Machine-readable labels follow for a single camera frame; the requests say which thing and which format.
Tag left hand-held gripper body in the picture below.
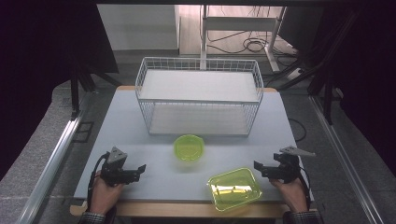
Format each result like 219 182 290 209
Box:
100 146 141 188

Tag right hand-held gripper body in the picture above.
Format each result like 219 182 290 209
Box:
266 146 317 185

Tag square green lidded container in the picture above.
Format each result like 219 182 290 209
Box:
206 166 263 213

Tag round green lidded container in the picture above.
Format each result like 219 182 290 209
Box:
173 133 206 163

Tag white wire basket rack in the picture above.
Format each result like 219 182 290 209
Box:
134 56 265 138

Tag person's left hand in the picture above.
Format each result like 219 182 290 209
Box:
89 170 126 217

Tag person's right hand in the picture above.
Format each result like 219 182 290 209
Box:
268 176 309 215

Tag black metal stand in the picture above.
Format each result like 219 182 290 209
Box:
276 8 366 126
69 60 123 121

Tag white power strip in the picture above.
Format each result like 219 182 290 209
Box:
284 66 304 82

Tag black curtain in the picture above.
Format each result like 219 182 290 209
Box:
0 0 120 182
321 0 396 176

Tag white cabinet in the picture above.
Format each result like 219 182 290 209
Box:
96 4 181 52

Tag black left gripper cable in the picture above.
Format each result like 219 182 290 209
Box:
86 151 111 213

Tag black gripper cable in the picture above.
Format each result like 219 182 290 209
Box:
86 151 111 213
298 165 313 210

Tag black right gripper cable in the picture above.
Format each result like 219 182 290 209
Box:
298 165 313 210

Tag thin black floor cable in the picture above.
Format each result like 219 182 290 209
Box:
288 117 308 143

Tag aluminium rail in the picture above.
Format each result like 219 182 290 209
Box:
15 91 92 224
307 94 387 224

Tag black floor cables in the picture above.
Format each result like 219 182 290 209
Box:
206 5 301 58

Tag white metal desk frame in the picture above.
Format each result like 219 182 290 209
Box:
199 4 288 73

